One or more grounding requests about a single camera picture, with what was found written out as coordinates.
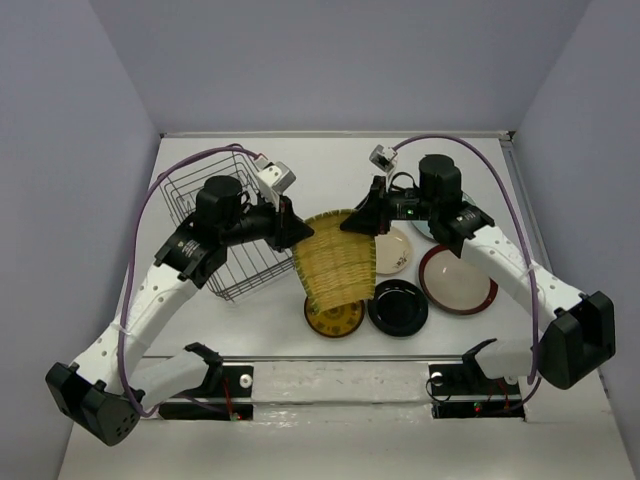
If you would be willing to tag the red rimmed cream plate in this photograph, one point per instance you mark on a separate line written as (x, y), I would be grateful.
(453, 285)

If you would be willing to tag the black round plate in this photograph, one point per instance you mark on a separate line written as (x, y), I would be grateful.
(398, 308)

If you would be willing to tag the yellow patterned round plate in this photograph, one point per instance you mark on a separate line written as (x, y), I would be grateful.
(335, 323)

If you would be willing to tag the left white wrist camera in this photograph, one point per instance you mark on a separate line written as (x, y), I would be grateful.
(273, 179)

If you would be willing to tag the woven bamboo pattern plate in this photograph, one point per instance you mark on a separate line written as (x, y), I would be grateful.
(335, 267)

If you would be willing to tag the light blue flower plate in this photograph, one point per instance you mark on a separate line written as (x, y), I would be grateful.
(422, 226)

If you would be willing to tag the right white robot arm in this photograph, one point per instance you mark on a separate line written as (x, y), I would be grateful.
(573, 333)

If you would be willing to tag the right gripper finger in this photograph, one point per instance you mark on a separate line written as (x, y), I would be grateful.
(373, 203)
(368, 218)

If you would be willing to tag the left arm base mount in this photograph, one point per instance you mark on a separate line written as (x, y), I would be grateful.
(229, 400)

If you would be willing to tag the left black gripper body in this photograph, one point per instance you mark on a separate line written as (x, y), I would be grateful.
(261, 222)

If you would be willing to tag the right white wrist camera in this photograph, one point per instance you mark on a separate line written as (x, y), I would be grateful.
(384, 158)

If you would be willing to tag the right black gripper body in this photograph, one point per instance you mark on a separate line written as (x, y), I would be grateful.
(408, 204)

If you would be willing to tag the cream plate with black brushmark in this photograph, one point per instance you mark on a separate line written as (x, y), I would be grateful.
(393, 252)

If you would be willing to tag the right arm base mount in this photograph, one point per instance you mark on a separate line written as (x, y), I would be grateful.
(457, 393)

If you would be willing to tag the dark wire dish rack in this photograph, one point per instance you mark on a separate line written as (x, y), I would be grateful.
(249, 266)

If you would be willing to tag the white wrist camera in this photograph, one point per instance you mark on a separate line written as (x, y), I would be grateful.
(384, 158)
(273, 179)

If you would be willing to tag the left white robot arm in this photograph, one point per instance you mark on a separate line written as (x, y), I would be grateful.
(102, 389)

